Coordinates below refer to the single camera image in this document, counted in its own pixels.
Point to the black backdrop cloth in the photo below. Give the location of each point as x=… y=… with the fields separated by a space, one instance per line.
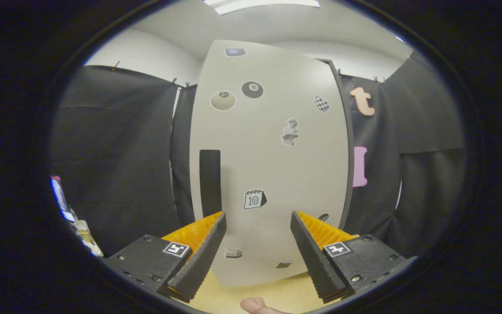
x=116 y=152

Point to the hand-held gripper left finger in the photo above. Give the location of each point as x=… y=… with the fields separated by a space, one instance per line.
x=203 y=259

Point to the pale printed object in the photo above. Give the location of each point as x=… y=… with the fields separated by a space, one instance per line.
x=87 y=237

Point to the grey shoe cabinet door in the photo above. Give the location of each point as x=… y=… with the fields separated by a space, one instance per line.
x=268 y=165

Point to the grey shoe cabinet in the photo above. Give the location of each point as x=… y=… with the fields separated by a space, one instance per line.
x=351 y=152

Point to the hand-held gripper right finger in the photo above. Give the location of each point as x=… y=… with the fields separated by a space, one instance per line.
x=314 y=257

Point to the large ceiling light panel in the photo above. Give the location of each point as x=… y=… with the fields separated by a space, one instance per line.
x=268 y=4

